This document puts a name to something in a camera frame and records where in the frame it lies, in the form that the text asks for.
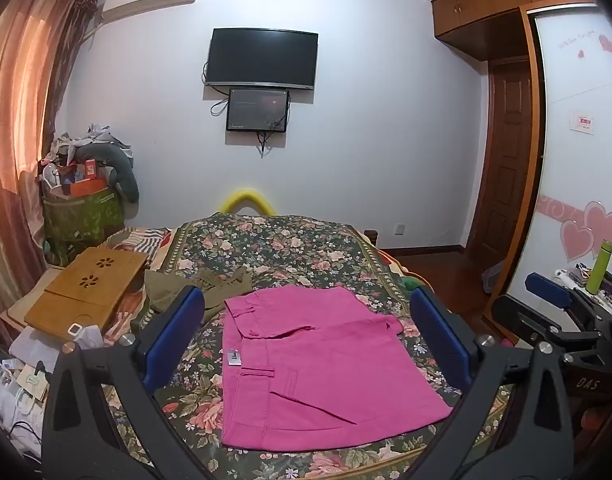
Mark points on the white wardrobe door with hearts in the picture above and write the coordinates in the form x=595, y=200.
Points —
x=576, y=135

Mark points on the white wall socket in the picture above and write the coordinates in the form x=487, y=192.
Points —
x=400, y=229

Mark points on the pink curtain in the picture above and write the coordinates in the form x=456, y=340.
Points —
x=20, y=110

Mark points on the striped cloth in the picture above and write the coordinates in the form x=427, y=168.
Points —
x=140, y=245

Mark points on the pink pants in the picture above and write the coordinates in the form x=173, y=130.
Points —
x=311, y=360

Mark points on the colourful fleece blanket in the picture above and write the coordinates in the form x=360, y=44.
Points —
x=411, y=282

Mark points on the wooden overhead cabinet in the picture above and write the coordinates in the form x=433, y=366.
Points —
x=486, y=5

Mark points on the wooden lap desk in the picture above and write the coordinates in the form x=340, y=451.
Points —
x=80, y=290

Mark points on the green storage bag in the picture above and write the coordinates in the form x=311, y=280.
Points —
x=80, y=220

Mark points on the black wall television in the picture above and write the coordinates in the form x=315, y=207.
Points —
x=261, y=57

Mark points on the olive green garment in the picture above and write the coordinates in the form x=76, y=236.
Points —
x=220, y=285

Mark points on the grey plush pillow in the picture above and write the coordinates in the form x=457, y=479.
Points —
x=120, y=170

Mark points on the brown wooden door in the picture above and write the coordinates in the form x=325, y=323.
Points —
x=506, y=160

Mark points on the dark floral blanket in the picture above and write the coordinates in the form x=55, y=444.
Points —
x=286, y=250

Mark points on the white plastic basin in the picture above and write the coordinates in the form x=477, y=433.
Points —
x=493, y=277

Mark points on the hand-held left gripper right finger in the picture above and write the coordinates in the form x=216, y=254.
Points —
x=438, y=340

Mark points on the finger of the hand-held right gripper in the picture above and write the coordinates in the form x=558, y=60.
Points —
x=548, y=290
x=536, y=322

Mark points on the green bottle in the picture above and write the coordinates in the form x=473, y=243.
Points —
x=600, y=267

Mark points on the orange box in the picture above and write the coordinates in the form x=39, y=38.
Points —
x=85, y=188

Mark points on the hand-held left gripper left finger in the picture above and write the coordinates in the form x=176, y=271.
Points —
x=175, y=340

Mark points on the small black wall monitor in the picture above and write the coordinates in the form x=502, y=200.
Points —
x=257, y=110

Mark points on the pile of grey clothes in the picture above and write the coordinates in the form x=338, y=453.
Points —
x=98, y=135

